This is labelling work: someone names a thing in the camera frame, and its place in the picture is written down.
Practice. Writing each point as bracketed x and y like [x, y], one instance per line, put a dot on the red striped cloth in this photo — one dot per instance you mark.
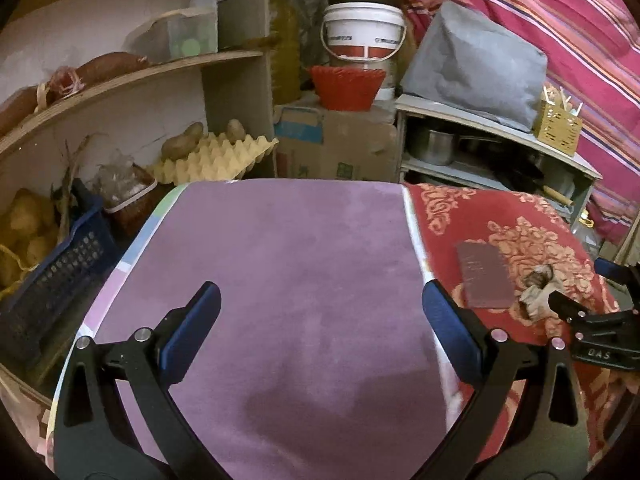
[575, 20]

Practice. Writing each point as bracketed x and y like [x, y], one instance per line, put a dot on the sweet potato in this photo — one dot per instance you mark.
[20, 107]
[110, 65]

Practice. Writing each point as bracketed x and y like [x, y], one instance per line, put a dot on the yellow oil bottle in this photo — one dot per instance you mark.
[285, 40]

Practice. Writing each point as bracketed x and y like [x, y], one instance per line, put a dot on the white plastic bucket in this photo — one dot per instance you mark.
[362, 25]

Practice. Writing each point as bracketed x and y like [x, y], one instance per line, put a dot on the grey shelf table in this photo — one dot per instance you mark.
[500, 127]

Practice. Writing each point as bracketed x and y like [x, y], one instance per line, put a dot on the bamboo utensil holder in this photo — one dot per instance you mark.
[557, 130]

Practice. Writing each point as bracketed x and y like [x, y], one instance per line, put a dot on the black frying pan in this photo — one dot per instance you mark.
[520, 175]

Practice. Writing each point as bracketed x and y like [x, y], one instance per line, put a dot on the plastic tub with bag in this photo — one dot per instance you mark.
[127, 200]

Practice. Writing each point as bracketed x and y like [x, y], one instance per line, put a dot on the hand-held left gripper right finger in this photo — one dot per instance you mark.
[450, 330]

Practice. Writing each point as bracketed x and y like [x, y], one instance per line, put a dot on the maroon card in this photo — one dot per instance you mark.
[482, 275]

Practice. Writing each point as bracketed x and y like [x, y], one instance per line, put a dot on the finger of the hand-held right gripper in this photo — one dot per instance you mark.
[612, 271]
[567, 310]

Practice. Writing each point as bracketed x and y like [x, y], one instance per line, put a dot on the cardboard box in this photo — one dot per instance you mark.
[350, 145]

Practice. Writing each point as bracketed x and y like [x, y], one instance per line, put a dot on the blue plastic crate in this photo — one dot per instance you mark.
[60, 270]

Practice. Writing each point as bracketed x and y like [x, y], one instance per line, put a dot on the pile of yellow potatoes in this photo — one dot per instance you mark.
[25, 225]

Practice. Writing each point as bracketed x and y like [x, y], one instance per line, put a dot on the red patterned blanket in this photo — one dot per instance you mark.
[500, 220]

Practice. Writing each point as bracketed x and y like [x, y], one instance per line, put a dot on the small steel pot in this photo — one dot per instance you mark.
[435, 147]

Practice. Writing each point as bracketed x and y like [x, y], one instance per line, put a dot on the purple cloth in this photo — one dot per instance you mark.
[300, 260]

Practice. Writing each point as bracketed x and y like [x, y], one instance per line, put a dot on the red plastic basket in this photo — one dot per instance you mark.
[345, 90]

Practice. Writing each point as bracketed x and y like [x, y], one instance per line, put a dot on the wooden shelf unit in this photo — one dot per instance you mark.
[235, 85]

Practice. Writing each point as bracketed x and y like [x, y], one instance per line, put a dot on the yellow egg tray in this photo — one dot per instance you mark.
[215, 160]

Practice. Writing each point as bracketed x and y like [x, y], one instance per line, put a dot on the bundle of pale chopsticks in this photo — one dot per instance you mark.
[562, 97]

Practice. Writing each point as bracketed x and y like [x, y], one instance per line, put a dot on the grey cushion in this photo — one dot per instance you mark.
[475, 65]

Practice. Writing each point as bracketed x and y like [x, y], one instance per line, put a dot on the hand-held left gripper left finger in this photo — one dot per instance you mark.
[192, 330]

